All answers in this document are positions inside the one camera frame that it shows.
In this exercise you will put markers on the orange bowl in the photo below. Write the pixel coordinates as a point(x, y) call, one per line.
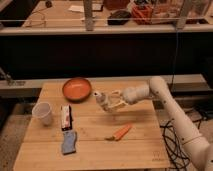
point(77, 89)

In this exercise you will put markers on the small white bottle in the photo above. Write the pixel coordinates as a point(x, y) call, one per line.
point(102, 100)

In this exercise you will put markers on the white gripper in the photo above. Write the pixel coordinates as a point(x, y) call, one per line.
point(130, 95)

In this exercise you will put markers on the orange container on shelf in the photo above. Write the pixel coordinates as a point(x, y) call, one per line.
point(142, 15)

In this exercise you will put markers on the metal shelf post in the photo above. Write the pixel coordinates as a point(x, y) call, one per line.
point(88, 14)

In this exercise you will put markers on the orange carrot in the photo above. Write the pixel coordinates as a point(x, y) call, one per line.
point(120, 133)

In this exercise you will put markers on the black pouch on shelf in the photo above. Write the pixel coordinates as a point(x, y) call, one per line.
point(119, 17)

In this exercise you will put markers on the white paper cup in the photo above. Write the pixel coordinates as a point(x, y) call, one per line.
point(43, 112)

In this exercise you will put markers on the white paper on shelf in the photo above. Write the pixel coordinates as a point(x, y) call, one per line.
point(76, 8)

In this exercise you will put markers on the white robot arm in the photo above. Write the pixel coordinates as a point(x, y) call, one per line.
point(196, 146)

